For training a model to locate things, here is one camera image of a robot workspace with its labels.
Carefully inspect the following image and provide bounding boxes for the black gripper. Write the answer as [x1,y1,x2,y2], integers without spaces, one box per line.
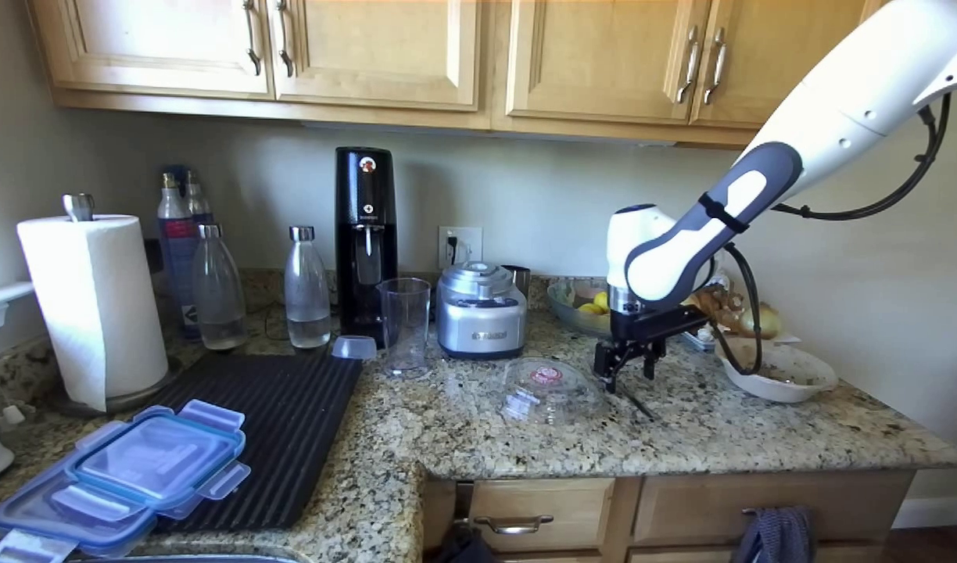
[588,296,714,397]

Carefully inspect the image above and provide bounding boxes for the silver metal fork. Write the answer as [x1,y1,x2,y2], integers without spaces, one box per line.
[619,385,661,421]
[614,378,652,420]

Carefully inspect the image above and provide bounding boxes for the white bowl with pink mark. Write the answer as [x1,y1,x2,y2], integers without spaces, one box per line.
[719,334,840,394]

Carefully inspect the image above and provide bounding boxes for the glass fruit bowl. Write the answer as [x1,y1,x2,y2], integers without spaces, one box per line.
[544,272,615,336]

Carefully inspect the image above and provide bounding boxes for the white rectangular tray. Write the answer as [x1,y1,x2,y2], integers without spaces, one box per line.
[674,321,731,356]

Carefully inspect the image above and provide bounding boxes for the clear lid with pink label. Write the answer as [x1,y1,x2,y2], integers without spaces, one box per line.
[494,356,598,421]

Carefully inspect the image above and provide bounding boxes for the brown-skinned onion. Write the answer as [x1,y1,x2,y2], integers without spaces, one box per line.
[690,283,747,328]

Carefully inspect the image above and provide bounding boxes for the large yellow onion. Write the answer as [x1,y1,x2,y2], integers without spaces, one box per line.
[744,300,785,341]

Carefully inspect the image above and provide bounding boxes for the lower wooden cabinets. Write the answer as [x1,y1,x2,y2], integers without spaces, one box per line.
[418,466,920,563]

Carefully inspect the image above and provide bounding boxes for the wooden cabinets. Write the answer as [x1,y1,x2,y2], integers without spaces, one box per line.
[418,466,920,563]
[23,0,888,153]

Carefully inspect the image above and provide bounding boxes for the grey hanging towel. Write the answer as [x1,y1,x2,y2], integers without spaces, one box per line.
[728,502,818,563]

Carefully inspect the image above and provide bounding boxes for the clear plastic cup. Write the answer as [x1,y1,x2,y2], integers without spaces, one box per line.
[374,272,438,381]

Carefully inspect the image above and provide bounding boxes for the dark hanging cloth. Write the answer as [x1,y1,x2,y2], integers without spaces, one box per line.
[432,523,503,563]

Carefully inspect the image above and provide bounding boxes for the small clear cap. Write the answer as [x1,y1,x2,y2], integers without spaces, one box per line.
[324,331,382,361]

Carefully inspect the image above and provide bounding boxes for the black soda maker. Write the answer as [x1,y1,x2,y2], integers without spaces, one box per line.
[331,144,400,345]

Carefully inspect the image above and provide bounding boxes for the clear plastic bottle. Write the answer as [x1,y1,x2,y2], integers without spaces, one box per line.
[282,223,333,354]

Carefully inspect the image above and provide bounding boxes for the black drying mat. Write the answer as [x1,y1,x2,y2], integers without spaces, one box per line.
[144,349,365,539]

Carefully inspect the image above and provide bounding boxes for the upper wooden cabinets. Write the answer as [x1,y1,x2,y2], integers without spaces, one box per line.
[23,0,888,153]

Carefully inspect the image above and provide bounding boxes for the clear glass carafe bottle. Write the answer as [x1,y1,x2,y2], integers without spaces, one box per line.
[190,223,250,354]

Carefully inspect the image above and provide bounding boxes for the blue-rimmed container lid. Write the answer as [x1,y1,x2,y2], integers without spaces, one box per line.
[0,416,256,555]
[63,397,250,517]

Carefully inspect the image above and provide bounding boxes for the white paper towel roll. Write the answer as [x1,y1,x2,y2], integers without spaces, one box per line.
[12,210,171,416]

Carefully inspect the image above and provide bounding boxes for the metal paper towel holder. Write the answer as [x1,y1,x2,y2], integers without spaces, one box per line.
[59,187,96,226]

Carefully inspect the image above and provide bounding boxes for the metal drawer handle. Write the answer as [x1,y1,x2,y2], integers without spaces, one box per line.
[452,509,557,541]

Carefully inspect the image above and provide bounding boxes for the white wall outlet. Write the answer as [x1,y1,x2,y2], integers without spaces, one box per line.
[435,223,487,276]

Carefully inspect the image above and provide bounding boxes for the metal cabinet handle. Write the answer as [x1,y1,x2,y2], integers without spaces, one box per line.
[701,25,731,110]
[240,0,265,77]
[674,20,703,105]
[273,0,300,81]

